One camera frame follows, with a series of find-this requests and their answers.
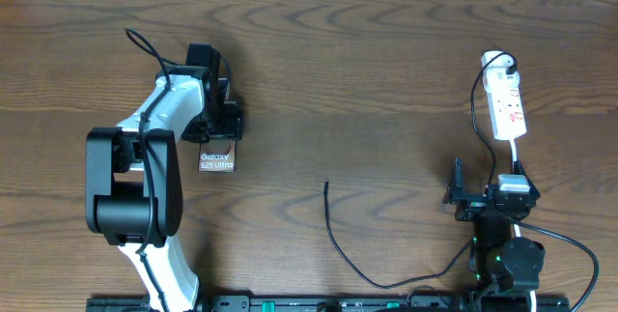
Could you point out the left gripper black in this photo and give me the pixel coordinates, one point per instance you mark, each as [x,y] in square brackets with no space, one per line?
[232,130]

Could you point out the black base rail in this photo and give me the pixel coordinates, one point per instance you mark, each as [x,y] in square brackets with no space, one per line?
[422,302]

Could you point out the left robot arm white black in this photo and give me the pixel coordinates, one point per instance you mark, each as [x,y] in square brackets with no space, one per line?
[133,186]

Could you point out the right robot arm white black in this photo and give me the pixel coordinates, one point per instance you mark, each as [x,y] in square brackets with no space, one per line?
[507,265]

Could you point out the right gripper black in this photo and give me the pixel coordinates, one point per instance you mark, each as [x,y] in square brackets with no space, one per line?
[472,205]

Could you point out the white power strip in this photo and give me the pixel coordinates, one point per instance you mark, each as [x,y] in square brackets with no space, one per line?
[501,82]

